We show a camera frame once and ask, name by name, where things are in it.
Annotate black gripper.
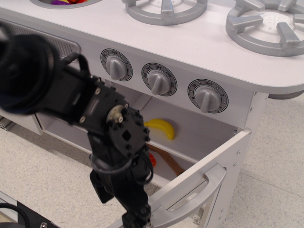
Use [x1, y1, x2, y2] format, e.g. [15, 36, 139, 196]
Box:
[90, 152, 153, 228]

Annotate white toy oven door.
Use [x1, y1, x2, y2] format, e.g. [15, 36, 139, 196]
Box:
[149, 128, 252, 228]

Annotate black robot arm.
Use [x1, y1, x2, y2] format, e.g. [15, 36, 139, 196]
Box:
[0, 24, 153, 228]

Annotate orange salmon sushi toy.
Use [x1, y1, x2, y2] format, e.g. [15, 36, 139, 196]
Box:
[149, 153, 157, 167]

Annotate black mounting plate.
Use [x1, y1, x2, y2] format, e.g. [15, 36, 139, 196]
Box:
[17, 202, 59, 228]

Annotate yellow toy banana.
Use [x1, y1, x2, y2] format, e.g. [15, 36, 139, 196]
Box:
[144, 118, 175, 140]

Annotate grey middle stove knob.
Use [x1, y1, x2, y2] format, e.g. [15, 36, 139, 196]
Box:
[142, 63, 178, 96]

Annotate grey stove knob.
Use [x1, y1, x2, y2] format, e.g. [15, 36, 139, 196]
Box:
[142, 63, 178, 96]
[188, 79, 228, 114]
[100, 48, 133, 81]

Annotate grey right stove knob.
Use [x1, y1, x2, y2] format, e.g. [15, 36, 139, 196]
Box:
[188, 79, 228, 114]

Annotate grey left stove knob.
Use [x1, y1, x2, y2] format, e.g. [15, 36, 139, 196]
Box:
[100, 48, 133, 81]

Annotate white toy kitchen body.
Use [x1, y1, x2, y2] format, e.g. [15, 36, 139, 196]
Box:
[0, 0, 304, 188]

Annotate silver left stove burner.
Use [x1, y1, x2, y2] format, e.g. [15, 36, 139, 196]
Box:
[122, 0, 208, 26]

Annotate silver stove burner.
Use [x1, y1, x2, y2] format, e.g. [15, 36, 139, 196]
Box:
[122, 0, 208, 26]
[226, 0, 304, 57]

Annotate grey vent grille panel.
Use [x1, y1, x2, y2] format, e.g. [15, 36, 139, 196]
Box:
[0, 19, 81, 58]

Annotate silver toy sink basin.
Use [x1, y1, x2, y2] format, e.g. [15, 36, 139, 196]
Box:
[30, 0, 99, 10]

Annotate silver right stove burner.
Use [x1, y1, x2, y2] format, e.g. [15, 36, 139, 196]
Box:
[226, 0, 304, 57]

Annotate grey oven door handle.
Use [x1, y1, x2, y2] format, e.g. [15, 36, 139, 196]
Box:
[151, 164, 226, 228]

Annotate aluminium extrusion rail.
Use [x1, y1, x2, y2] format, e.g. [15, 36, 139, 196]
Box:
[0, 191, 19, 223]

